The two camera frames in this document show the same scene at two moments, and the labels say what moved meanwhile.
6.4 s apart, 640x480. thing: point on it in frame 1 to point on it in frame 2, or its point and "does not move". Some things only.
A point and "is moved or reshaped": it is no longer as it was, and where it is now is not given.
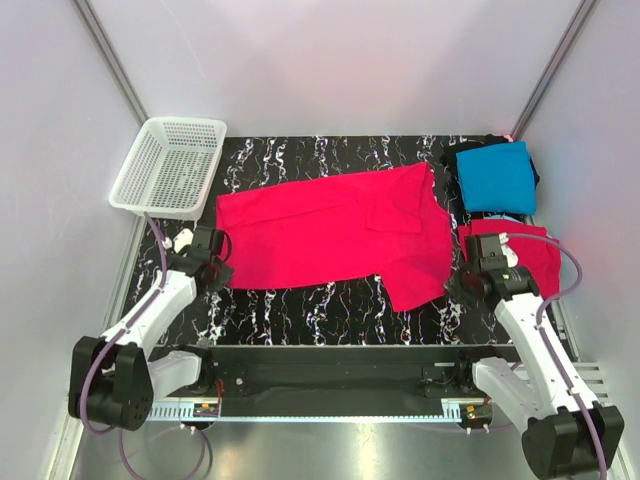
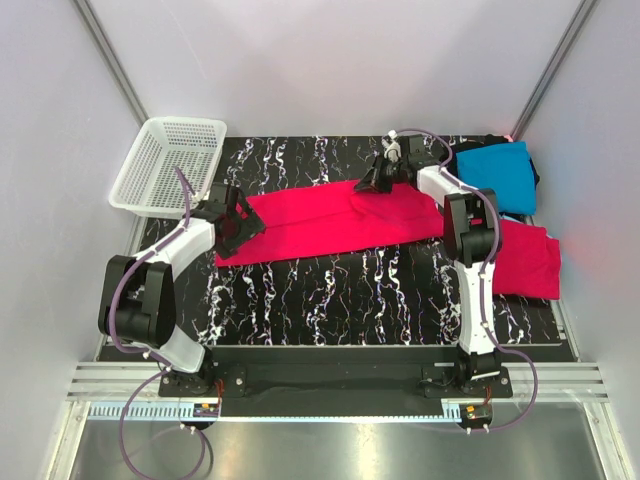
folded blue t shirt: [498, 178] does not move
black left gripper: [218, 273] to [233, 215]
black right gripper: [463, 286] to [382, 170]
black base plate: [346, 381] does not move
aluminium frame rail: [592, 381] does not move
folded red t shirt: [541, 258] does not move
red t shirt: [391, 223] is moved or reshaped
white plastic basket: [172, 168] does not move
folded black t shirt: [450, 167] does not move
